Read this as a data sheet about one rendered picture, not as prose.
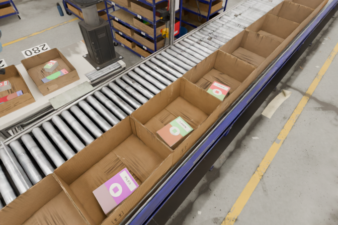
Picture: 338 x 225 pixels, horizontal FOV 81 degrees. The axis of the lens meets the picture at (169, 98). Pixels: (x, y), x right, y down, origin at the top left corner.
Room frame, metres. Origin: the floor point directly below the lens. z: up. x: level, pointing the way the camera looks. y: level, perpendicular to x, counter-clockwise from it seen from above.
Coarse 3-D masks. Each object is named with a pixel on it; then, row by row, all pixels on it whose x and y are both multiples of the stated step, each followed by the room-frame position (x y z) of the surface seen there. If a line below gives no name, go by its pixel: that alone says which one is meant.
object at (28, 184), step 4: (4, 144) 0.53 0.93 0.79; (4, 148) 0.50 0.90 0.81; (8, 148) 0.52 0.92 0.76; (8, 152) 0.48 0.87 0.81; (12, 152) 0.52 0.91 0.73; (12, 156) 0.47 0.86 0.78; (12, 160) 0.43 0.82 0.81; (16, 160) 0.46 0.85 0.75; (16, 164) 0.42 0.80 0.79; (16, 168) 0.39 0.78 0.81; (20, 168) 0.41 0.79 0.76; (20, 172) 0.37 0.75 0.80; (24, 172) 0.40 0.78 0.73; (24, 176) 0.36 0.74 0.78; (24, 180) 0.33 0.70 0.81; (28, 180) 0.35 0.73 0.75; (28, 184) 0.32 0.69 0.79; (28, 188) 0.30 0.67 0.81
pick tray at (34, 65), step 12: (24, 60) 1.23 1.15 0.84; (36, 60) 1.29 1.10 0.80; (48, 60) 1.34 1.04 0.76; (60, 60) 1.35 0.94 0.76; (36, 72) 1.19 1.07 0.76; (48, 72) 1.19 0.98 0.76; (72, 72) 1.12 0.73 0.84; (36, 84) 0.96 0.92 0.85; (48, 84) 0.99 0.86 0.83; (60, 84) 1.04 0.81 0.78
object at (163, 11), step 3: (159, 9) 1.67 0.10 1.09; (162, 9) 1.67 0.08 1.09; (165, 9) 1.68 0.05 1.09; (156, 12) 1.63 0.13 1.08; (159, 12) 1.61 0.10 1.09; (162, 12) 1.62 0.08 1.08; (165, 12) 1.65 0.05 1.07; (168, 12) 1.68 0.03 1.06; (156, 15) 1.62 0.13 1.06; (159, 15) 1.61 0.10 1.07; (162, 15) 1.62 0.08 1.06; (165, 15) 1.65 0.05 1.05; (162, 18) 1.65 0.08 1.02; (165, 18) 1.67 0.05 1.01
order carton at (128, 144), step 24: (96, 144) 0.43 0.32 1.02; (120, 144) 0.51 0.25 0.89; (144, 144) 0.51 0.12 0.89; (72, 168) 0.33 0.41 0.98; (96, 168) 0.37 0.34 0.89; (120, 168) 0.38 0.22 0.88; (144, 168) 0.38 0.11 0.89; (168, 168) 0.37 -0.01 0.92; (72, 192) 0.26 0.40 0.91; (144, 192) 0.26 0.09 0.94; (96, 216) 0.17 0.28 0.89; (120, 216) 0.17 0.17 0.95
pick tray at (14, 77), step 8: (8, 72) 1.13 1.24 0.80; (16, 72) 1.16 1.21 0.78; (0, 80) 1.08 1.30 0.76; (8, 80) 1.08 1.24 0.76; (16, 80) 1.09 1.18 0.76; (24, 80) 1.09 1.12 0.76; (16, 88) 1.00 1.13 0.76; (24, 88) 1.01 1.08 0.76; (0, 96) 0.92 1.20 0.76; (24, 96) 0.87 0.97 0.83; (32, 96) 0.90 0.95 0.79; (0, 104) 0.78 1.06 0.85; (8, 104) 0.80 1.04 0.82; (16, 104) 0.82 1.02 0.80; (24, 104) 0.85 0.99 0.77; (0, 112) 0.76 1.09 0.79; (8, 112) 0.78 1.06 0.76
